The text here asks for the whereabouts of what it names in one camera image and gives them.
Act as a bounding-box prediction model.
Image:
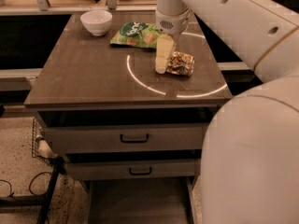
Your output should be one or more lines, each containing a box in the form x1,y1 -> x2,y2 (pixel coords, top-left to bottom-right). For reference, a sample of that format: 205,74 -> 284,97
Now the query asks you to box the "black table leg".
0,157 -> 64,224

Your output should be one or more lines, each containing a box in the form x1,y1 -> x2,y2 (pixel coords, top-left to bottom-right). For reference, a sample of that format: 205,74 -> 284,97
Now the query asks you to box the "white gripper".
155,9 -> 190,74

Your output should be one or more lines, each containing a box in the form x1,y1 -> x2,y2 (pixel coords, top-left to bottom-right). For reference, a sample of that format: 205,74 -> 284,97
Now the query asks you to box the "white ceramic bowl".
80,10 -> 112,36

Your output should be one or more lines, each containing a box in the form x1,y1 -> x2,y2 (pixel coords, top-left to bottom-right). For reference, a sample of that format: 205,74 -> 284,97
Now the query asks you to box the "grey drawer cabinet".
23,10 -> 234,224

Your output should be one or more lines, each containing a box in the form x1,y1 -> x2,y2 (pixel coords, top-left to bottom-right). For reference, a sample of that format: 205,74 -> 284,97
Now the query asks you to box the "black floor cable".
0,171 -> 53,198

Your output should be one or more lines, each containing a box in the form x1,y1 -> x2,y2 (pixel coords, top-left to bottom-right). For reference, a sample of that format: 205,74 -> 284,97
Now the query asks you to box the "wire mesh basket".
31,119 -> 58,166

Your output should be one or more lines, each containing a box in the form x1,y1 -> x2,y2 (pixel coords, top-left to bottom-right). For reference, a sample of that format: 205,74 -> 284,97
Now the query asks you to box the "black lower drawer handle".
129,167 -> 152,175

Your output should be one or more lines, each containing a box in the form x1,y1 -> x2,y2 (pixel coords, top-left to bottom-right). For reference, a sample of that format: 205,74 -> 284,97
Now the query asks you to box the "lower grey drawer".
65,159 -> 200,181

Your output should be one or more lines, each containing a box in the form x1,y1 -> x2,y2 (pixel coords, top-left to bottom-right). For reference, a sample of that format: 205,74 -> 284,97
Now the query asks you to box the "upper grey drawer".
42,124 -> 206,154

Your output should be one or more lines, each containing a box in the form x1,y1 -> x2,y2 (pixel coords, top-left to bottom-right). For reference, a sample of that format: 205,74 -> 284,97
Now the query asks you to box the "crushed orange soda can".
166,51 -> 194,77

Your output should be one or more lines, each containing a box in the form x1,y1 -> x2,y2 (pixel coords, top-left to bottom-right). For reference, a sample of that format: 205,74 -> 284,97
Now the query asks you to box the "black upper drawer handle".
120,133 -> 150,144

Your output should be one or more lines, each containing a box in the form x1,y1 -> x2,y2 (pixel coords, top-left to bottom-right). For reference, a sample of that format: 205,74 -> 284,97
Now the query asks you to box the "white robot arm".
156,0 -> 299,224

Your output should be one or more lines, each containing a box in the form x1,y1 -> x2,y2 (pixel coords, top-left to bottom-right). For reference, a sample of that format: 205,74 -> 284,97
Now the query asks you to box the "green chip bag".
110,21 -> 162,49

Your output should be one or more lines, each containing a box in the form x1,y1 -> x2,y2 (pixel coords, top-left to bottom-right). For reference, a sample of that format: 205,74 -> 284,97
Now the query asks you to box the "bottom open grey drawer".
84,177 -> 198,224

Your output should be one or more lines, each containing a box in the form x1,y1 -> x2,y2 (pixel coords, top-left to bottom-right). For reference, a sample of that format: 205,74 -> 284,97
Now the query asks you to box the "black drawer handle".
129,167 -> 152,175
120,133 -> 150,144

